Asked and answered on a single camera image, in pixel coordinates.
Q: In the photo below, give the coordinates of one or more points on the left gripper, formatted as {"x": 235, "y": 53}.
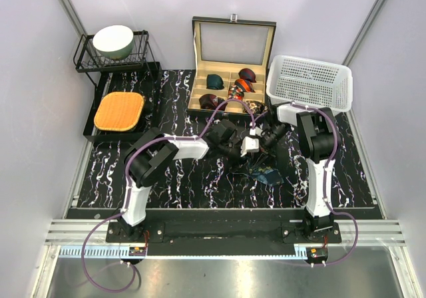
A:
{"x": 239, "y": 146}

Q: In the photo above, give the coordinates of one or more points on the blue patterned necktie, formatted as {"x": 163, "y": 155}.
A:
{"x": 266, "y": 175}

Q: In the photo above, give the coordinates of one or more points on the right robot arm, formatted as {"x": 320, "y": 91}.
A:
{"x": 318, "y": 141}

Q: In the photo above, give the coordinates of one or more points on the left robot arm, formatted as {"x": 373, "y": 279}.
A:
{"x": 146, "y": 161}

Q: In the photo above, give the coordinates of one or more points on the beige floral rolled tie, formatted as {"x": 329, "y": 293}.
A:
{"x": 256, "y": 107}

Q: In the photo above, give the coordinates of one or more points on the dark red rolled tie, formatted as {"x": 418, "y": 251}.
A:
{"x": 212, "y": 102}

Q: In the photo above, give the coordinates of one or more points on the orange striped rolled tie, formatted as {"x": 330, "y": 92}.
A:
{"x": 244, "y": 85}

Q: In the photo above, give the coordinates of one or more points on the red floral rolled tie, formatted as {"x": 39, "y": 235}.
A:
{"x": 235, "y": 93}

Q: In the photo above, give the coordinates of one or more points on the white plastic basket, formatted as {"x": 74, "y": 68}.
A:
{"x": 310, "y": 82}

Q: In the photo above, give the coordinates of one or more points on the dark green rolled tie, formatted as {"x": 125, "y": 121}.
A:
{"x": 214, "y": 82}

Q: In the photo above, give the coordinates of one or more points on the maroon striped rolled tie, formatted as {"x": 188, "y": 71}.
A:
{"x": 247, "y": 74}

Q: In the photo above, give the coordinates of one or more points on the black tie storage box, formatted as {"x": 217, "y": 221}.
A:
{"x": 224, "y": 47}

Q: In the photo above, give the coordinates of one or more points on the black tray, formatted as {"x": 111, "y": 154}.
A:
{"x": 145, "y": 81}

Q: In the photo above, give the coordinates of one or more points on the white green bowl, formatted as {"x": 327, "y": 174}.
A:
{"x": 114, "y": 42}

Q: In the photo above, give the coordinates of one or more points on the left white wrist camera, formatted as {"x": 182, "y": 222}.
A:
{"x": 251, "y": 143}

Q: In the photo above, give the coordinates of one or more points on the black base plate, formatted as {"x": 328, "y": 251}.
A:
{"x": 221, "y": 233}

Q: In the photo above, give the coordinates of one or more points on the black wire dish rack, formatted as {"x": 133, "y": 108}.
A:
{"x": 87, "y": 59}

